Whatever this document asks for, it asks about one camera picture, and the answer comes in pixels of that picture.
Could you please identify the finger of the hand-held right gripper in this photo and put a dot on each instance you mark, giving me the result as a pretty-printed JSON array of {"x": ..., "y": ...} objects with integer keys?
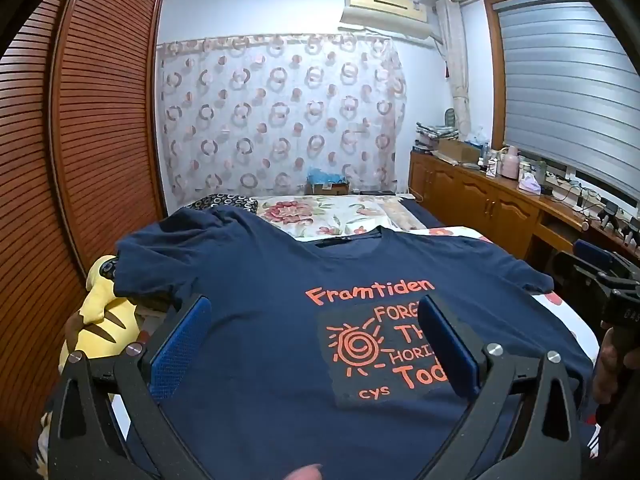
[
  {"x": 592, "y": 253},
  {"x": 575, "y": 275}
]

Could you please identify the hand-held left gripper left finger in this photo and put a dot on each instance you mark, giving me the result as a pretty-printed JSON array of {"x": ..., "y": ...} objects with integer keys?
[{"x": 180, "y": 345}]

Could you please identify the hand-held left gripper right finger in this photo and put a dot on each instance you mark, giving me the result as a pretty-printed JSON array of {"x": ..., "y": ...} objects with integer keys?
[{"x": 450, "y": 345}]

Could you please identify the navy printed t-shirt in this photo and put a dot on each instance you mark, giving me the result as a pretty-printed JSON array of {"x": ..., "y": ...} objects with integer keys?
[{"x": 270, "y": 350}]

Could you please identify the person's right hand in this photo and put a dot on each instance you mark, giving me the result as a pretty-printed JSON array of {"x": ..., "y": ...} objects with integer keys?
[{"x": 607, "y": 365}]

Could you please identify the person's left hand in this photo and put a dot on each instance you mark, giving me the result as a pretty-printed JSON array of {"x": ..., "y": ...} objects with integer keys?
[{"x": 306, "y": 472}]

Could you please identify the white strawberry flower sheet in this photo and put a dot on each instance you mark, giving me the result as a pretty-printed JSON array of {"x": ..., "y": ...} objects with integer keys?
[{"x": 565, "y": 320}]

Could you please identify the yellow plush toy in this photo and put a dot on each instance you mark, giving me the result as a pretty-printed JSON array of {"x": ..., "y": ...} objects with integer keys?
[{"x": 107, "y": 310}]

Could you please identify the pink tissue pack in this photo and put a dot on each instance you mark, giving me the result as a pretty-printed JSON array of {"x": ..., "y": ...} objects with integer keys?
[{"x": 530, "y": 183}]

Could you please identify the pink thermos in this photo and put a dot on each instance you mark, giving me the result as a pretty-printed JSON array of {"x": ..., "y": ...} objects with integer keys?
[{"x": 511, "y": 165}]

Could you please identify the wooden side cabinet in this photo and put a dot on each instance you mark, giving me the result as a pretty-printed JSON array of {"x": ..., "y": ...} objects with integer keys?
[{"x": 480, "y": 200}]

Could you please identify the small white carton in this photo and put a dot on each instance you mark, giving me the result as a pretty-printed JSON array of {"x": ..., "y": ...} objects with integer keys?
[{"x": 493, "y": 166}]

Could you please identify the navy bed sheet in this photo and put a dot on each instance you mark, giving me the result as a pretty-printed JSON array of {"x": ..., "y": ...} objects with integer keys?
[{"x": 420, "y": 215}]

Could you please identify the circle-patterned pillow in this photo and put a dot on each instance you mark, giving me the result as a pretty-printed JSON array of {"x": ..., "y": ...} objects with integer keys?
[{"x": 225, "y": 201}]

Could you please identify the flat black box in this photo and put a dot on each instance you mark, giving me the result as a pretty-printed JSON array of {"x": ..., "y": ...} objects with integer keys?
[{"x": 377, "y": 192}]

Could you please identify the grey window blind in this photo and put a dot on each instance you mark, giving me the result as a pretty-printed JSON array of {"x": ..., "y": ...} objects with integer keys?
[{"x": 575, "y": 85}]

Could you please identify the open cardboard box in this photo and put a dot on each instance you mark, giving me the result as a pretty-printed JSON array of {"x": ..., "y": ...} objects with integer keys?
[{"x": 457, "y": 150}]

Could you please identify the floral blanket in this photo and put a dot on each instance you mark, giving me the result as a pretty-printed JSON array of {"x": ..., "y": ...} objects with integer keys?
[{"x": 300, "y": 215}]

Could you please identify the small grey fan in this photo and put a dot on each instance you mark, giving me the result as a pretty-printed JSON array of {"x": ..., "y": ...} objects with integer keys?
[{"x": 448, "y": 117}]

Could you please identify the stack of folded cloths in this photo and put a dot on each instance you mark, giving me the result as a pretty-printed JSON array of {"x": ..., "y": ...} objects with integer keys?
[{"x": 435, "y": 132}]

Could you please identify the cardboard box with blue bags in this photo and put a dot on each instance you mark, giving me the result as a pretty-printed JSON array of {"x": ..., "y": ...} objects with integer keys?
[{"x": 327, "y": 187}]

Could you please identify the tied beige curtain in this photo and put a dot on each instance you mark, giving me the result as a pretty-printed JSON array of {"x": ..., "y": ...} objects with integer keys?
[{"x": 457, "y": 60}]

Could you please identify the circle-patterned sheer curtain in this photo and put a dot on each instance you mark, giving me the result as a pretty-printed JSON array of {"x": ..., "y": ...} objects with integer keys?
[{"x": 280, "y": 120}]

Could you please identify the wooden louvered wardrobe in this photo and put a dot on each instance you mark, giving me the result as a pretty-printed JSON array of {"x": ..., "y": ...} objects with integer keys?
[{"x": 100, "y": 110}]

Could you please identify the cream wall air conditioner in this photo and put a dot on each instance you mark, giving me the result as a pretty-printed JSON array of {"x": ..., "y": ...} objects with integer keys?
[{"x": 385, "y": 7}]

